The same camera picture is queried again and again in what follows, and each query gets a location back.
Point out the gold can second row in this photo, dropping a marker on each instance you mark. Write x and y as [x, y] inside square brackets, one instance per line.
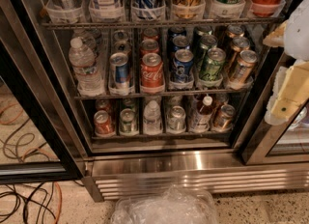
[236, 46]

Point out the silver can second row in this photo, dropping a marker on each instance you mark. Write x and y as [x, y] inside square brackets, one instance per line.
[122, 46]

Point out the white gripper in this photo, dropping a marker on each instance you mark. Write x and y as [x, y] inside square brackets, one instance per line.
[297, 38]

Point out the red Coca-Cola can front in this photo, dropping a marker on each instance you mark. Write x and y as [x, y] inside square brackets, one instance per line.
[151, 70]

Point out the blue silver can front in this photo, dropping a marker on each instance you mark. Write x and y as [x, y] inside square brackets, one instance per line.
[119, 69]

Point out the red can second row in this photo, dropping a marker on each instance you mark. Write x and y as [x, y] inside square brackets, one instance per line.
[148, 46]

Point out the blue Pepsi can front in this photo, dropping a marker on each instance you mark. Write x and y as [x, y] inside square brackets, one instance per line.
[182, 65]

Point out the green can front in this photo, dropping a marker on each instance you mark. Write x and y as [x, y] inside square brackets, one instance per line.
[212, 64]

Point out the clear plastic bag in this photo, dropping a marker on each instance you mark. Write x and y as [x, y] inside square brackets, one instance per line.
[176, 205]

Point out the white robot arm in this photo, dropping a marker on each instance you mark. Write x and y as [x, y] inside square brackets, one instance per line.
[291, 85]

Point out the blue can second row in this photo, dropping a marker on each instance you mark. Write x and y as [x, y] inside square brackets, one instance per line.
[179, 42]

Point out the right glass fridge door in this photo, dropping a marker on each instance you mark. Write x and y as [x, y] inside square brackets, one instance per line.
[261, 139]

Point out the clear bottle bottom shelf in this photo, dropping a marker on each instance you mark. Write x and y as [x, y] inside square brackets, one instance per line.
[152, 122]

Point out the green can second row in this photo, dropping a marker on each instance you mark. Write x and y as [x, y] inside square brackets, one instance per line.
[205, 43]

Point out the gold can bottom shelf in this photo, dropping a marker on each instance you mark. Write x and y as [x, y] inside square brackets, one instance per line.
[224, 116]

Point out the glass fridge door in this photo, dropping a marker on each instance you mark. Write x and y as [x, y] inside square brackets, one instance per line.
[261, 139]
[40, 136]

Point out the silver can bottom shelf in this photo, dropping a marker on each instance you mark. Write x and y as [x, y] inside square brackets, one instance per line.
[176, 119]

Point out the silver green can bottom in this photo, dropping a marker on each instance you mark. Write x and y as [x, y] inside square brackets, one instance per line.
[128, 122]

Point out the stainless fridge bottom grille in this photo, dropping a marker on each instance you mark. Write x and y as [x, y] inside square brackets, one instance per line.
[113, 177]

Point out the clear water bottle middle shelf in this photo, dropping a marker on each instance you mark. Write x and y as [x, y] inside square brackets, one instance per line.
[85, 68]

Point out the red can bottom shelf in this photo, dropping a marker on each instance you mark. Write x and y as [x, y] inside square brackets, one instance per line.
[103, 123]

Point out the left glass fridge door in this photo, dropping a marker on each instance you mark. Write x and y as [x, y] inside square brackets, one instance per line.
[40, 136]

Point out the gold can front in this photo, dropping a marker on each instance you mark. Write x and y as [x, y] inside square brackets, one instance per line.
[243, 65]

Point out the brown drink plastic bottle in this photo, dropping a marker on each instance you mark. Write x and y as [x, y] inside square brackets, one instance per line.
[200, 118]

